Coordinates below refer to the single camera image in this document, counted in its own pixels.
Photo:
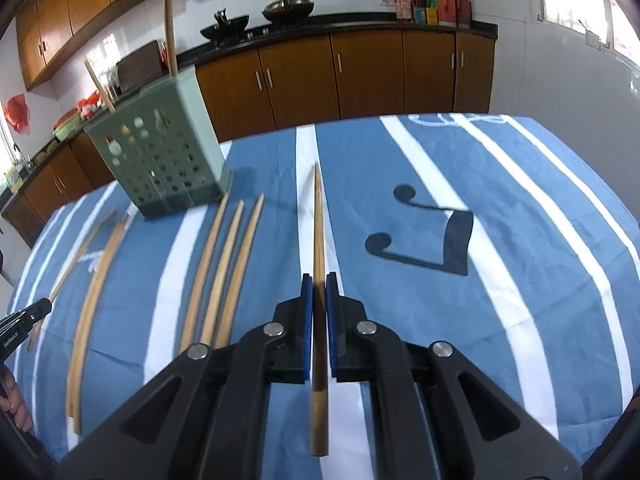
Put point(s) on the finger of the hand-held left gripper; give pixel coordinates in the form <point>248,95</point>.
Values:
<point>37,310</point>

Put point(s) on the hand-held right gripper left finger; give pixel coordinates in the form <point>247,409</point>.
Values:
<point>306,330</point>

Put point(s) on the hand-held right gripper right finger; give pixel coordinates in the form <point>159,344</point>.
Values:
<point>332,330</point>

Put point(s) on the curved wooden chopstick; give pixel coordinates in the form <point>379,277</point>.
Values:
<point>84,310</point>
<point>94,310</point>

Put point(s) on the thin wooden chopstick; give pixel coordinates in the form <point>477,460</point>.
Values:
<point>80,255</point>

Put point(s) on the green perforated chopstick holder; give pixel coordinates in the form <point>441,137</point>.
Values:
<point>165,160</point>

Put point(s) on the person's left hand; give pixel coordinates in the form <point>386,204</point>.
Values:
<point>15,405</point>

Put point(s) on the yellow detergent bottle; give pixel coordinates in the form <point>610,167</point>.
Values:
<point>12,179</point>

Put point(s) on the metal faucet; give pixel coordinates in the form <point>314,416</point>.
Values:
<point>21,155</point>

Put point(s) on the green plastic basin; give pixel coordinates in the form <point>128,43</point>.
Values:
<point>67,127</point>

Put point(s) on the red hanging plastic bag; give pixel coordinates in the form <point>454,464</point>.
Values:
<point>17,112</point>

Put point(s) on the red white plastic bag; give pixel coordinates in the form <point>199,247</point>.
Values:
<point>90,104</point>

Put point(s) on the blue white striped tablecloth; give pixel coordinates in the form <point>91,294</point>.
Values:
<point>500,185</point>

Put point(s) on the metal utensil cup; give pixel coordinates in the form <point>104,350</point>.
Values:
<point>110,82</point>

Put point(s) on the wooden lower kitchen cabinets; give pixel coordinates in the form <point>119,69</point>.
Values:
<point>300,80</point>

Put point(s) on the dark wooden cutting board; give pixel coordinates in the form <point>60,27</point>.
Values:
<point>140,67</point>

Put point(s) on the gas stove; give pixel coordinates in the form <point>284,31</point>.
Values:
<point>260,34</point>

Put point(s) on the black kitchen countertop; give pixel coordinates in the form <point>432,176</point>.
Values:
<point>360,20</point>

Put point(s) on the black wok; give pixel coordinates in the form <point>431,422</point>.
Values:
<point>225,27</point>

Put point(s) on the dark pot with lid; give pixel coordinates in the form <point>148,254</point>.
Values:
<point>289,9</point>

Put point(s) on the row of colourful packets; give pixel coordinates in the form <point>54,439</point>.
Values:
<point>435,5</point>

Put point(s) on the window with white frame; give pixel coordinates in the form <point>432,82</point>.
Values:
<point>590,0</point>

